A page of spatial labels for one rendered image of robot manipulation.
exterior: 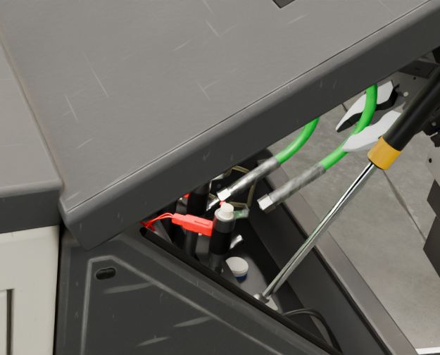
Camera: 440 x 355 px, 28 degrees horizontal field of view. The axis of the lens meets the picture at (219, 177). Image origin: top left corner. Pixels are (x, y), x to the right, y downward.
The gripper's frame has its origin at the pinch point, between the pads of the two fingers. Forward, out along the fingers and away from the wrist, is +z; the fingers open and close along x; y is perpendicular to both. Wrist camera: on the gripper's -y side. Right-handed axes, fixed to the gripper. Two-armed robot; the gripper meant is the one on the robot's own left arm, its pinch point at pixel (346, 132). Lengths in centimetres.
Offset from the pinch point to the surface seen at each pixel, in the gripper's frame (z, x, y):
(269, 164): 12.5, 3.4, 2.3
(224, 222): 17.1, -7.4, -4.6
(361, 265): 57, 73, 147
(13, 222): 4, -39, -54
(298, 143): 7.8, 4.9, 3.1
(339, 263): 15.3, -1.2, 25.0
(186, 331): 5, -39, -35
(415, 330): 47, 46, 149
